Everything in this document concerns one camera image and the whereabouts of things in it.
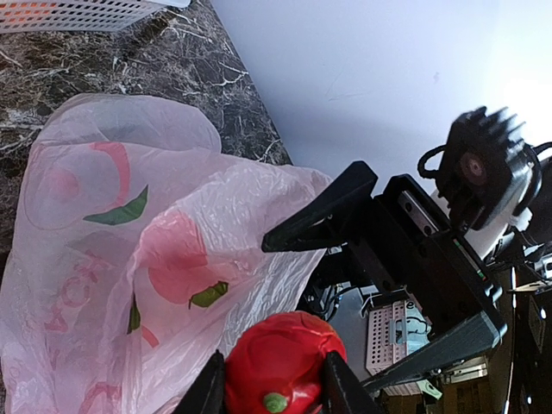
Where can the pink plastic bag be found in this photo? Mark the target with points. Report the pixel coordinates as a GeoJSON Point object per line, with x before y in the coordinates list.
{"type": "Point", "coordinates": [137, 254]}

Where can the red bag fruit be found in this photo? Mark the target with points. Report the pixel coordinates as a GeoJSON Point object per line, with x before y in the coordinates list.
{"type": "Point", "coordinates": [276, 365]}

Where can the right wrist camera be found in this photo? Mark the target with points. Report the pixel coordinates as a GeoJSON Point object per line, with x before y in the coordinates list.
{"type": "Point", "coordinates": [486, 176]}

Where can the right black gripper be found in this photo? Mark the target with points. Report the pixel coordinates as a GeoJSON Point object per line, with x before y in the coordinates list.
{"type": "Point", "coordinates": [404, 240]}

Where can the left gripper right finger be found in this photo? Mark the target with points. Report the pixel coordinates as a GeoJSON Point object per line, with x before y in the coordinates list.
{"type": "Point", "coordinates": [342, 391]}

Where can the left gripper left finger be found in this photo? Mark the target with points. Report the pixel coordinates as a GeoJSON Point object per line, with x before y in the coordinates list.
{"type": "Point", "coordinates": [206, 394]}

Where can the white perforated box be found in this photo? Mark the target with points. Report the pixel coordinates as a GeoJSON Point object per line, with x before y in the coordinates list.
{"type": "Point", "coordinates": [393, 332]}

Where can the white plastic basket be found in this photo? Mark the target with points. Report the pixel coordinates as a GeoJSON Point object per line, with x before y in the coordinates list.
{"type": "Point", "coordinates": [74, 15]}

